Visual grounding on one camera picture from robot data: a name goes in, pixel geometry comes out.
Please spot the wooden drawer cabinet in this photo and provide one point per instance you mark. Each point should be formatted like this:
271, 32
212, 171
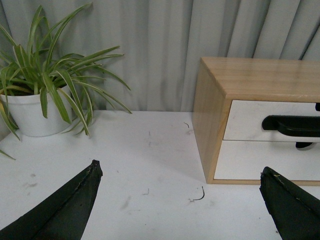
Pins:
221, 80

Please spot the white plant pot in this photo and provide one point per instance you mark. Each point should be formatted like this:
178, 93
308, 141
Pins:
27, 113

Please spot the black drawer handle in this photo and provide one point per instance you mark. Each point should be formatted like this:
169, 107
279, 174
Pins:
293, 126
303, 145

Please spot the grey corrugated curtain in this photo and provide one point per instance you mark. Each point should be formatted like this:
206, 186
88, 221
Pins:
161, 42

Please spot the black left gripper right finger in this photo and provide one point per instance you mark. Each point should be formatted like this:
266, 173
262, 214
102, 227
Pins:
295, 212

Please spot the white drawer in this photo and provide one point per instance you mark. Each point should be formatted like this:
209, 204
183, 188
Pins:
245, 120
245, 160

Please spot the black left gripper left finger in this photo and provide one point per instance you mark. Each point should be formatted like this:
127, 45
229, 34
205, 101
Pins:
64, 214

